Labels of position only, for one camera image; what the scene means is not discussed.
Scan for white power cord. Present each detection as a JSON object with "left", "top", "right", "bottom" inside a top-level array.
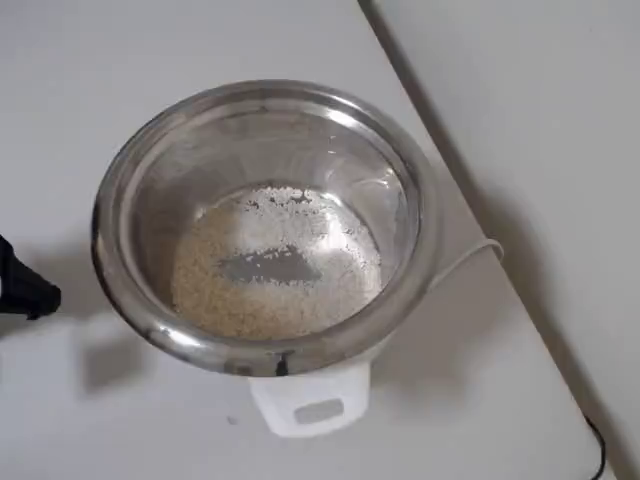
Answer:
[{"left": 424, "top": 238, "right": 506, "bottom": 297}]

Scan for white rice grains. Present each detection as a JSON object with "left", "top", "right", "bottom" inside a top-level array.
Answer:
[{"left": 171, "top": 183, "right": 384, "bottom": 342}]

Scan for thin black cable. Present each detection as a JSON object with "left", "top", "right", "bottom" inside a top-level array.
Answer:
[{"left": 581, "top": 413, "right": 609, "bottom": 480}]

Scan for white rice cooker body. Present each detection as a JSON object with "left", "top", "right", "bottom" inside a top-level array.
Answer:
[{"left": 247, "top": 319, "right": 401, "bottom": 439}]

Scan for steel inner pot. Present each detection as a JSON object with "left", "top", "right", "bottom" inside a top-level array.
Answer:
[{"left": 90, "top": 77, "right": 445, "bottom": 377}]

